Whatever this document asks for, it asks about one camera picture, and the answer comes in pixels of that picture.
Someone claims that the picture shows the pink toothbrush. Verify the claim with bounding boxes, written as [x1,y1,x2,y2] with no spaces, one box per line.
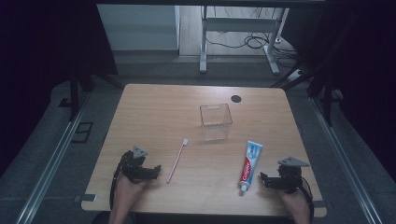
[165,138,190,185]

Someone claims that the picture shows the white blue toothpaste tube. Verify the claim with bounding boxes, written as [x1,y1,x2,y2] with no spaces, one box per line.
[238,140,263,194]

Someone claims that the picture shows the black floor cables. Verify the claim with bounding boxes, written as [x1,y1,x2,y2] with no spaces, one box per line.
[205,6,301,68]

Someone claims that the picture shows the person's right hand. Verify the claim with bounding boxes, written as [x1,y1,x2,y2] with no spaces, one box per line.
[277,186,312,218]

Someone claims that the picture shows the white cabinet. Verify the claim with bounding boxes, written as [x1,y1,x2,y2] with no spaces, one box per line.
[96,4,181,52]

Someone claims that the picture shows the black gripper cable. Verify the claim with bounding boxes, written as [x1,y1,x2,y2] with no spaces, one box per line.
[108,152,129,210]
[300,176,316,224]

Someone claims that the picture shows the white power strip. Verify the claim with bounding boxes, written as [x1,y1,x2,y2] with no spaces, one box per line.
[287,68,304,82]

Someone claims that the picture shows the aluminium floor rail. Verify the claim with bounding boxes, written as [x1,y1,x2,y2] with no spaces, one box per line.
[309,96,383,224]
[14,91,92,224]

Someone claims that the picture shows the black metal stand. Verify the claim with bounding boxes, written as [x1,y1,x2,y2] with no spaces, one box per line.
[270,12,347,127]
[57,59,124,123]

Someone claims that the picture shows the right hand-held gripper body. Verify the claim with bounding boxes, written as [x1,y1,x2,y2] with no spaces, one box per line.
[276,156,311,193]

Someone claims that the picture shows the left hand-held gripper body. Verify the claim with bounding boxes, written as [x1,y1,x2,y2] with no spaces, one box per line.
[119,146,149,183]

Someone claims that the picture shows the person's left hand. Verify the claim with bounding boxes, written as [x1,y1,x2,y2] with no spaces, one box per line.
[113,173,149,203]

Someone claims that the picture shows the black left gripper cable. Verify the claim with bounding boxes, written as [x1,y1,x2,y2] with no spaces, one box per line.
[108,152,129,210]

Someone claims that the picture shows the white metal desk frame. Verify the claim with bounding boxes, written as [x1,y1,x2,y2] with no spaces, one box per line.
[199,5,291,77]

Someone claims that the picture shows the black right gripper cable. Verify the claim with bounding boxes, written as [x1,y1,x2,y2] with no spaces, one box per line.
[300,176,316,224]

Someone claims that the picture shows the clear plastic container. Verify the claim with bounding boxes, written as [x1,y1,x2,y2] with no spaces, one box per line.
[199,103,233,143]

